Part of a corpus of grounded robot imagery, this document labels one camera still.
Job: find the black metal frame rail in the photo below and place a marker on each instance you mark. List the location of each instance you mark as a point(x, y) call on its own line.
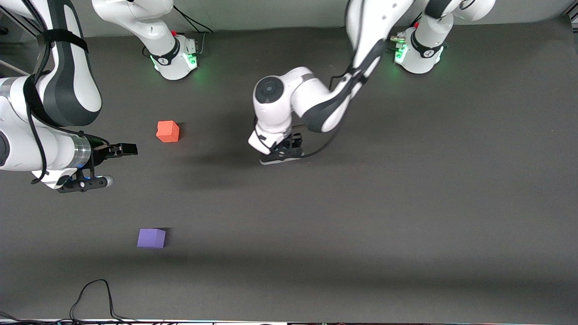
point(20, 20)

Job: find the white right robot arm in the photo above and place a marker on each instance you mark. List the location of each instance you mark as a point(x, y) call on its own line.
point(13, 149)

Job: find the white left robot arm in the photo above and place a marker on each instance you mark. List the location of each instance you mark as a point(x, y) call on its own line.
point(275, 113)

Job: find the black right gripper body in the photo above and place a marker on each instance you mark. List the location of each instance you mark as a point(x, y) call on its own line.
point(100, 151)

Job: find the purple foam block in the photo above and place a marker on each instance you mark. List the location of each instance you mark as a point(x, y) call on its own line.
point(151, 239)

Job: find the orange foam block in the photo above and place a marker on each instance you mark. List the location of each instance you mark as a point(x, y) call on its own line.
point(167, 132)

